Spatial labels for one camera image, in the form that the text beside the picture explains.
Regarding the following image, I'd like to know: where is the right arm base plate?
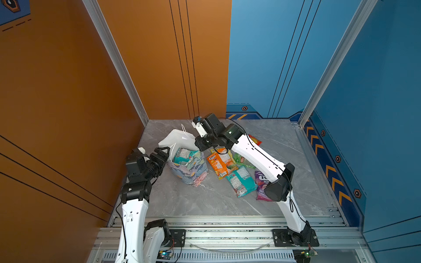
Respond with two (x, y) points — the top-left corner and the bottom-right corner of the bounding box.
(272, 229), (320, 247)

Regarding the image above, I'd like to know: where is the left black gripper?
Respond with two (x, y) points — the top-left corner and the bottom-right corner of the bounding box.
(143, 146), (169, 182)

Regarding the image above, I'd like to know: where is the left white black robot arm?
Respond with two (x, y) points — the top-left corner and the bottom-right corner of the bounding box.
(115, 147), (171, 263)

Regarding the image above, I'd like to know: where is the right circuit board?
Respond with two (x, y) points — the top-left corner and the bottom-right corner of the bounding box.
(293, 250), (319, 263)

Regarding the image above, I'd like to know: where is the teal snack bag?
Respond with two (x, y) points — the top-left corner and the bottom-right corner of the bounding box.
(226, 166), (257, 198)
(173, 148), (200, 165)

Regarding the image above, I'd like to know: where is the floral paper gift bag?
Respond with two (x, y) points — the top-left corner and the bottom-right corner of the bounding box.
(159, 129), (208, 187)

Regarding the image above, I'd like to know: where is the purple Fox's bag right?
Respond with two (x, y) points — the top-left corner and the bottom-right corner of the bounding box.
(254, 171), (272, 202)

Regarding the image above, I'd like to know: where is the left circuit board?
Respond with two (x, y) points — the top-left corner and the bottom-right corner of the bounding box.
(157, 250), (174, 260)

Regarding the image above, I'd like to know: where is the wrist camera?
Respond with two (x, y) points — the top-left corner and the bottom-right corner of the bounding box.
(192, 114), (226, 138)
(126, 147), (150, 165)

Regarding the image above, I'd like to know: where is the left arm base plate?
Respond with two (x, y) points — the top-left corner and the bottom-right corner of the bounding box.
(161, 229), (186, 248)

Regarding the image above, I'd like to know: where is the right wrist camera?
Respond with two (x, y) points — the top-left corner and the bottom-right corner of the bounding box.
(192, 114), (226, 138)

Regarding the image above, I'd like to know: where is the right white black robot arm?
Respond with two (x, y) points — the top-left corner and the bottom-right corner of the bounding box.
(194, 123), (312, 247)

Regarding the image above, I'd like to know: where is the green white snack bag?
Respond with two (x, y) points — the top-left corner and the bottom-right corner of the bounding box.
(233, 153), (255, 169)

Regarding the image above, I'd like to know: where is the small red snack packet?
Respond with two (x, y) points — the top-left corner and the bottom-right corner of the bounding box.
(248, 134), (262, 146)

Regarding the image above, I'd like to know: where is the orange snack bag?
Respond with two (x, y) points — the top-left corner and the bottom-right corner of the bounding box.
(207, 149), (238, 180)

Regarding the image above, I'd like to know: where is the circuit board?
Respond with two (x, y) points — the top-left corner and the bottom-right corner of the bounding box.
(157, 250), (174, 260)
(293, 250), (319, 263)

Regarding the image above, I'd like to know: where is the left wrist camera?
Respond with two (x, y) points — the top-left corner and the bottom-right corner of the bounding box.
(126, 147), (150, 165)

